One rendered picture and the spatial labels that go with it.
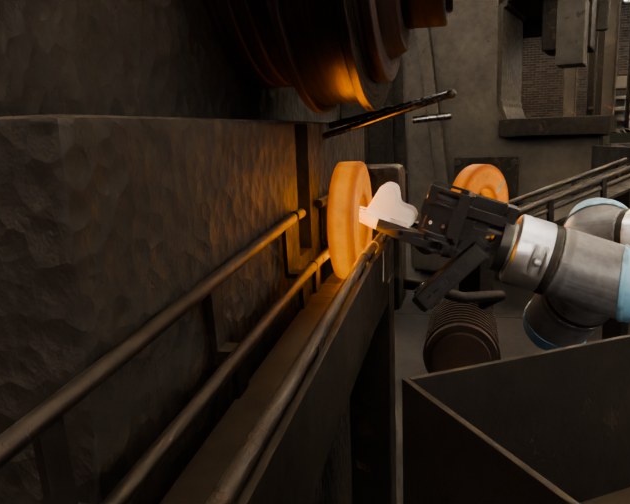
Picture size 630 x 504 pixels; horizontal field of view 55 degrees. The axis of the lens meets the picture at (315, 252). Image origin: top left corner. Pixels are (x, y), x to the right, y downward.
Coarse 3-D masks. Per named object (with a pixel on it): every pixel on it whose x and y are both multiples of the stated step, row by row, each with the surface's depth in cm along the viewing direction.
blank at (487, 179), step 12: (468, 168) 114; (480, 168) 113; (492, 168) 116; (456, 180) 113; (468, 180) 112; (480, 180) 114; (492, 180) 116; (504, 180) 119; (492, 192) 117; (504, 192) 120
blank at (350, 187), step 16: (336, 176) 76; (352, 176) 75; (368, 176) 84; (336, 192) 75; (352, 192) 74; (368, 192) 84; (336, 208) 74; (352, 208) 74; (336, 224) 74; (352, 224) 74; (336, 240) 75; (352, 240) 74; (368, 240) 85; (336, 256) 76; (352, 256) 75; (336, 272) 78
